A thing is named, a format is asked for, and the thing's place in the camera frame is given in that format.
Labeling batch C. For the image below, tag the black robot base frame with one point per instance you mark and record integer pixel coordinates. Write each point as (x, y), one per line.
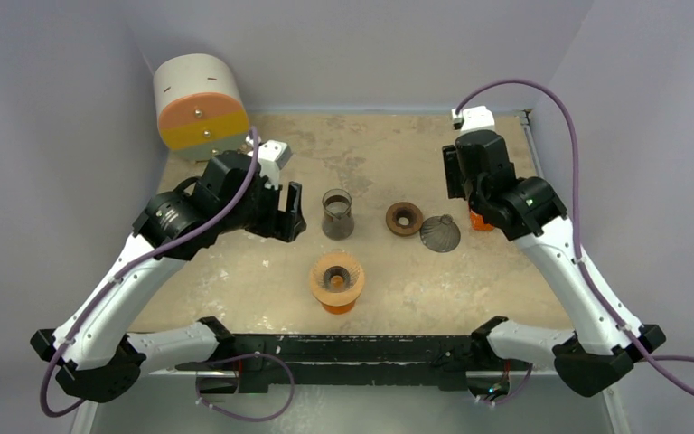
(449, 363)

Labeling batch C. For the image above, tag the orange coffee filter box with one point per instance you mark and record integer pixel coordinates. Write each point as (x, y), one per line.
(478, 224)

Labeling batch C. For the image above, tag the clear ribbed glass dripper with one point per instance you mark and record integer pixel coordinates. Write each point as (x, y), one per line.
(337, 271)

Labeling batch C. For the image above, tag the grey glass carafe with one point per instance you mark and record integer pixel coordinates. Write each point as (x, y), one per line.
(338, 223)

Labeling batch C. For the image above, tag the orange glass carafe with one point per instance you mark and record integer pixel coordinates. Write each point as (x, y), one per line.
(338, 310)

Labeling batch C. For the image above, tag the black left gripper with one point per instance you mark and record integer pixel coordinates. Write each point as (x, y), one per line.
(284, 224)

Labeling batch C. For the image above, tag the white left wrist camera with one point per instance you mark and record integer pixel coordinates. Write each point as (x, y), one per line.
(272, 158)

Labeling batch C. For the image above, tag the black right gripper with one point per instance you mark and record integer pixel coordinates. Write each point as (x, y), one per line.
(451, 172)

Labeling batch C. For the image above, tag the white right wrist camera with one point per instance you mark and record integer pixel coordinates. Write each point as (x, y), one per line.
(472, 119)

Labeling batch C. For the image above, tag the white round drawer cabinet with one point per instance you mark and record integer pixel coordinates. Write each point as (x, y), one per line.
(199, 111)

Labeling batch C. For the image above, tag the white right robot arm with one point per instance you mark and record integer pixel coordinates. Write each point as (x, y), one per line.
(600, 348)

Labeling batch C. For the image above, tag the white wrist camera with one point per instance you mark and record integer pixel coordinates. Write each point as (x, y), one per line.
(272, 158)
(472, 119)

